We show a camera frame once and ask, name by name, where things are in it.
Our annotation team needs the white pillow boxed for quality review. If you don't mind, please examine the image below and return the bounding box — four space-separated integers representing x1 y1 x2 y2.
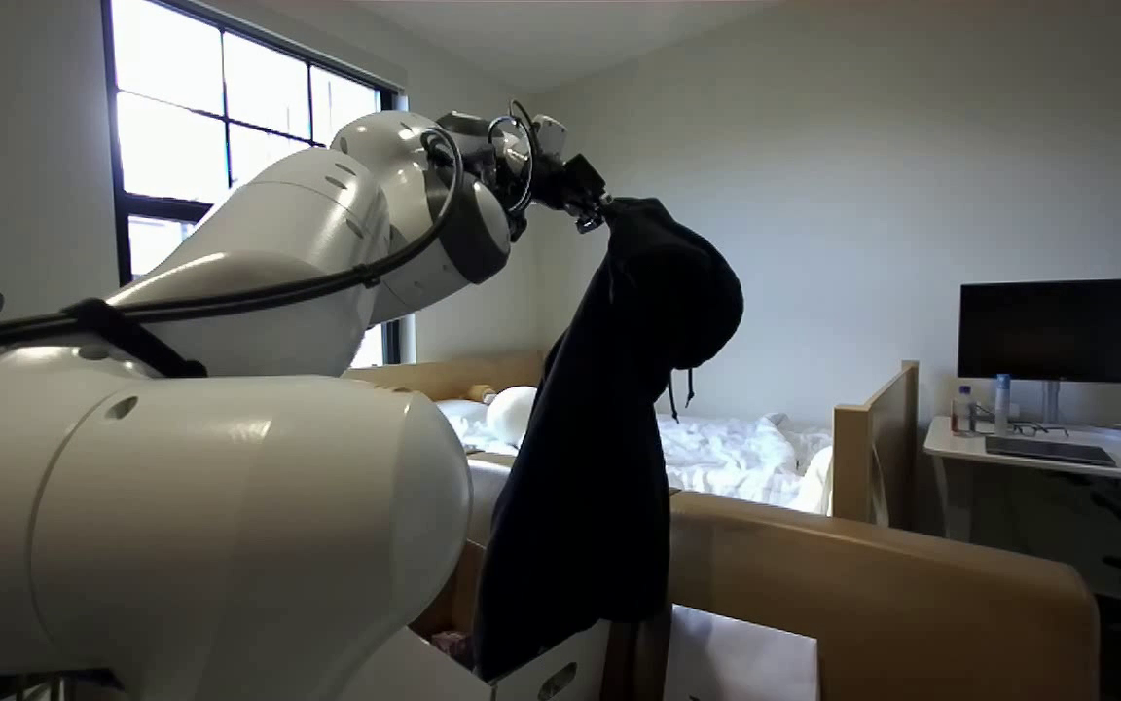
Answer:
478 380 543 446

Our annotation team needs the black computer monitor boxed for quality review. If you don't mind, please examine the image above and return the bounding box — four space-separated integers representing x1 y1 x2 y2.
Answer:
953 272 1121 390

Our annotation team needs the cardboard box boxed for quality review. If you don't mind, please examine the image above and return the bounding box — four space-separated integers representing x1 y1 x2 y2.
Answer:
407 482 1106 701
378 606 618 701

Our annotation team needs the dark keyboard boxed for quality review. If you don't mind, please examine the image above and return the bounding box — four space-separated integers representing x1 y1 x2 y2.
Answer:
982 433 1121 472

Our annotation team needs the black cloth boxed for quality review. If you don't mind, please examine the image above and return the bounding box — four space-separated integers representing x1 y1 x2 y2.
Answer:
474 193 748 685

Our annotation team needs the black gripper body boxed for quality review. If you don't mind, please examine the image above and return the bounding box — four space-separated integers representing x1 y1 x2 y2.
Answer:
525 114 609 232

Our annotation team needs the white sign card with text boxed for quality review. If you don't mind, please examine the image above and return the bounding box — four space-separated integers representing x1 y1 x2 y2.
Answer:
659 600 826 701

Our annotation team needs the small clear bottle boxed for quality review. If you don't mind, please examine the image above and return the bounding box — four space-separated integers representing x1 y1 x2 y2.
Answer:
948 380 982 439
988 368 1021 436

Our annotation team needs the wooden bed footboard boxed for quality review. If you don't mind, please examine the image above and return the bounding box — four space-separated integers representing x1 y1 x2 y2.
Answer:
828 356 927 529

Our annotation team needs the white bed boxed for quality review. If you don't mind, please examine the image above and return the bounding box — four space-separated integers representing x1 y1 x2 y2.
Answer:
435 384 839 521

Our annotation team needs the black framed window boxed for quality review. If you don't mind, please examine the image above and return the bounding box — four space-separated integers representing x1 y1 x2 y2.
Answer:
95 0 412 368

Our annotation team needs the wooden bed headboard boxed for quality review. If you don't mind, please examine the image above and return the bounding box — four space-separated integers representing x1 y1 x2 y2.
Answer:
346 346 552 403

